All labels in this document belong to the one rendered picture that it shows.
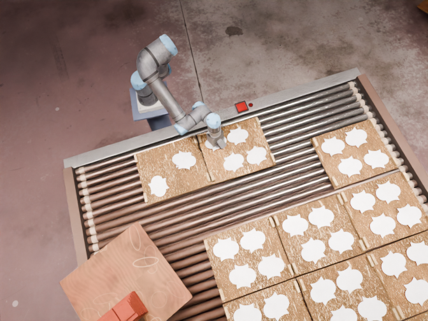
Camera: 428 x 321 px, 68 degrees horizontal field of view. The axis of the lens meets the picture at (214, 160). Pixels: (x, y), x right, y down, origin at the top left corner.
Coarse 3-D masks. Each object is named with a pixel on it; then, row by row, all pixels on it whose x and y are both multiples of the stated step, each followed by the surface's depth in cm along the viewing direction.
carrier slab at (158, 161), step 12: (168, 144) 204; (180, 144) 203; (192, 144) 203; (144, 156) 202; (156, 156) 201; (168, 156) 201; (144, 168) 199; (156, 168) 198; (168, 168) 198; (192, 168) 197; (204, 168) 197; (144, 180) 196; (168, 180) 195; (180, 180) 195; (192, 180) 194; (204, 180) 194; (144, 192) 193; (168, 192) 192; (180, 192) 192
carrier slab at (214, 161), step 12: (252, 120) 207; (204, 132) 206; (228, 132) 205; (252, 132) 204; (204, 144) 203; (228, 144) 202; (240, 144) 201; (252, 144) 201; (264, 144) 201; (204, 156) 200; (216, 156) 199; (228, 156) 199; (216, 168) 196; (240, 168) 196; (252, 168) 195; (264, 168) 195; (216, 180) 193
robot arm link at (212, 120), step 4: (208, 116) 173; (212, 116) 173; (216, 116) 173; (204, 120) 177; (208, 120) 172; (212, 120) 172; (216, 120) 172; (220, 120) 176; (208, 124) 174; (212, 124) 172; (216, 124) 172; (208, 128) 179; (212, 128) 175; (216, 128) 176; (220, 128) 182; (212, 132) 181; (216, 132) 181
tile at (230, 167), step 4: (232, 152) 199; (232, 156) 198; (236, 156) 198; (240, 156) 197; (228, 160) 197; (232, 160) 197; (236, 160) 196; (240, 160) 196; (224, 164) 196; (228, 164) 196; (232, 164) 196; (236, 164) 196; (240, 164) 195; (228, 168) 195; (232, 168) 195; (236, 168) 195
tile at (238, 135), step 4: (240, 128) 204; (232, 132) 204; (236, 132) 203; (240, 132) 203; (244, 132) 203; (228, 136) 203; (232, 136) 203; (236, 136) 202; (240, 136) 202; (244, 136) 202; (228, 140) 202; (232, 140) 202; (236, 140) 201; (240, 140) 201; (244, 140) 201; (236, 144) 200
